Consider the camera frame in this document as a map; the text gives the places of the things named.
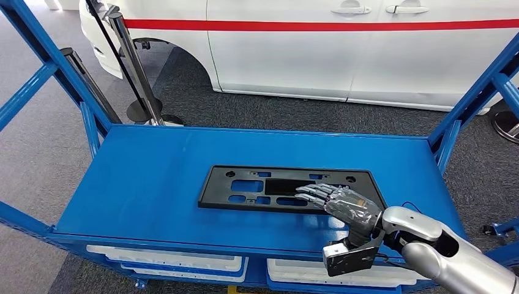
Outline thin black pole stand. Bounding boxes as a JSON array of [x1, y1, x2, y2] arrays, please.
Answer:
[[84, 0, 164, 124]]

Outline nested clear plastic bins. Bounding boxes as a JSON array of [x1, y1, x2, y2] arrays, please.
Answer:
[[266, 258, 427, 289]]

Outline clear plastic storage bin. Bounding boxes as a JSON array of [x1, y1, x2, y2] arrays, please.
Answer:
[[121, 257, 249, 284], [86, 244, 244, 273]]

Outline white car with red stripe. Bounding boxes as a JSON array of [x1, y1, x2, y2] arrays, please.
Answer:
[[79, 0, 519, 116]]

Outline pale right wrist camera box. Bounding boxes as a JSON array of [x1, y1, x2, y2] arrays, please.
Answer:
[[322, 233, 386, 278]]

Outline blue metal shelf rack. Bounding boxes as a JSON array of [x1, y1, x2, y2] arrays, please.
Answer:
[[0, 0, 519, 294]]

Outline dark grey stanchion post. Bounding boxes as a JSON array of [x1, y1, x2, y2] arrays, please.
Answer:
[[59, 47, 123, 125]]

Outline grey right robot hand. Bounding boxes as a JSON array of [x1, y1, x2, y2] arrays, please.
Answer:
[[294, 183, 384, 249]]

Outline black plastic panel part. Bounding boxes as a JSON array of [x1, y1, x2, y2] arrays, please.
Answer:
[[197, 164, 389, 216]]

